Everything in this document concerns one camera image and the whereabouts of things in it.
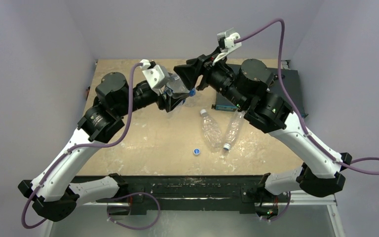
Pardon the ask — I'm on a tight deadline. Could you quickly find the green label water bottle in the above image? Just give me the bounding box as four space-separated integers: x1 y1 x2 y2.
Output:
164 74 191 99

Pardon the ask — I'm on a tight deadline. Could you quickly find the clear bottle white cap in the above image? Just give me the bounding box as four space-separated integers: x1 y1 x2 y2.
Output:
200 109 223 153

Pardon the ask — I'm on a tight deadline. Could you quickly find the blue white bottle cap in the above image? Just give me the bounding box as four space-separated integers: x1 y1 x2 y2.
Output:
193 149 200 156

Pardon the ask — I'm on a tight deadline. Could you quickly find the blue label Pocari bottle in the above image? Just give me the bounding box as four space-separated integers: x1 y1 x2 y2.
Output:
183 88 196 107

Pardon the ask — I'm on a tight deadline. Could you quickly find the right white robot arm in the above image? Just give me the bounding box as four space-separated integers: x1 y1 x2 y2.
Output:
174 55 352 201

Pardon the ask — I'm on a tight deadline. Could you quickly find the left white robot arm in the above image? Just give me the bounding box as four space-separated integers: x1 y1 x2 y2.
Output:
18 69 193 222

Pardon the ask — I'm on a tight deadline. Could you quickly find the clear bottle blue cap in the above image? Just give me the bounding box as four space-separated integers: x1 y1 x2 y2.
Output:
223 111 246 151

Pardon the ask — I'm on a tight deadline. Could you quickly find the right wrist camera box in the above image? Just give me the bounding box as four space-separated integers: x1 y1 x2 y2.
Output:
212 28 241 66

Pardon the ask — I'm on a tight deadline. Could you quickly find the dark network switch box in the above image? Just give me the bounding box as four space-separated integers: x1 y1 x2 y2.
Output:
211 68 308 118

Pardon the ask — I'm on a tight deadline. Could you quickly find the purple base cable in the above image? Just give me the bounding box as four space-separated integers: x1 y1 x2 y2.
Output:
106 191 161 230

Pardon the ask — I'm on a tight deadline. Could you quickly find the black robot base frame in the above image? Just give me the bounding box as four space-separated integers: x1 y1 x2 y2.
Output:
95 175 289 215

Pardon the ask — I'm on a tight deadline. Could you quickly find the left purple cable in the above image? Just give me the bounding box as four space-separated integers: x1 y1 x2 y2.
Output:
21 62 145 230

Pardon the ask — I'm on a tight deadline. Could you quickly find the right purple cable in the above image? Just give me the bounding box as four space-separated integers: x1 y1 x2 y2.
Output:
235 18 379 176

